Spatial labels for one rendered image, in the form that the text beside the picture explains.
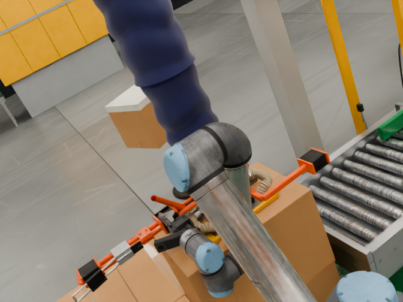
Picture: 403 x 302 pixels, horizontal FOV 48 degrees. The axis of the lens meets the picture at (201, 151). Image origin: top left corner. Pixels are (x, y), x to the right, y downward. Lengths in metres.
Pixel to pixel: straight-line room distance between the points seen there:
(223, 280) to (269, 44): 1.83
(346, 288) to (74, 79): 8.14
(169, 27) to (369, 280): 0.98
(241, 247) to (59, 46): 7.98
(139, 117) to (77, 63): 5.67
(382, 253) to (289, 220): 0.45
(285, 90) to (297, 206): 1.43
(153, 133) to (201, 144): 2.36
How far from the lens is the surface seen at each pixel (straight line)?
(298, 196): 1.87
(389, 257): 2.16
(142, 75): 1.60
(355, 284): 1.34
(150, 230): 1.83
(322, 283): 2.18
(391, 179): 2.50
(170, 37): 1.56
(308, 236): 1.97
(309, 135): 3.38
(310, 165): 1.75
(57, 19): 8.93
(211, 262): 1.54
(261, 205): 1.86
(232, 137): 1.21
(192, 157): 1.15
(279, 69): 3.11
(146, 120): 3.48
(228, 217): 1.16
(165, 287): 2.39
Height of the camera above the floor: 2.03
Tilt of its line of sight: 26 degrees down
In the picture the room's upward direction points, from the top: 25 degrees counter-clockwise
